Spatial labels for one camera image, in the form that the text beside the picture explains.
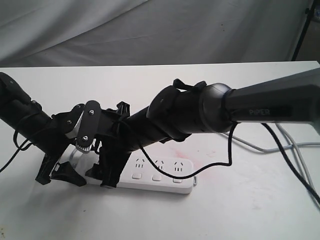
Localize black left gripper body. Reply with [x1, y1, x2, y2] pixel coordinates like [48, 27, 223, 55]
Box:
[34, 103, 85, 186]

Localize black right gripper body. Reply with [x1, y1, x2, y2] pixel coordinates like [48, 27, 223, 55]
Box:
[93, 101, 130, 175]

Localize white five-outlet power strip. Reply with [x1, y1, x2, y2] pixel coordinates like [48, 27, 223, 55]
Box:
[72, 152, 198, 194]

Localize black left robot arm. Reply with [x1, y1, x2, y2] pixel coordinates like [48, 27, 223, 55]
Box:
[0, 72, 87, 187]

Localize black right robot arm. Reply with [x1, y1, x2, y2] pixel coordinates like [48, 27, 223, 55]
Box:
[85, 68, 320, 187]

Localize grey backdrop cloth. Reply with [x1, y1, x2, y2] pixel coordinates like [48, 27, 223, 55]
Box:
[0, 0, 312, 67]

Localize black tripod stand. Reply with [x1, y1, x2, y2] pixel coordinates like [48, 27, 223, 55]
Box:
[290, 0, 317, 62]

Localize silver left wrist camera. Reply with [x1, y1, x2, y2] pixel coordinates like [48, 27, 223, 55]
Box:
[65, 103, 85, 139]

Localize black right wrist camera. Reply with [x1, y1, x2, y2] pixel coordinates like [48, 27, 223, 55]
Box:
[76, 100, 102, 154]

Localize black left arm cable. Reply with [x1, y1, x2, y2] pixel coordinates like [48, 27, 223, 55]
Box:
[0, 99, 51, 173]

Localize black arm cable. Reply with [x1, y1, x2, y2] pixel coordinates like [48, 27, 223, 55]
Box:
[109, 78, 320, 203]
[0, 99, 51, 173]

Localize grey power cable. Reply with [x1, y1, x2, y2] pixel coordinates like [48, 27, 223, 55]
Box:
[68, 122, 320, 196]

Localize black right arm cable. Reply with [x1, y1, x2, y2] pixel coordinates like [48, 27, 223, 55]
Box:
[109, 78, 320, 203]

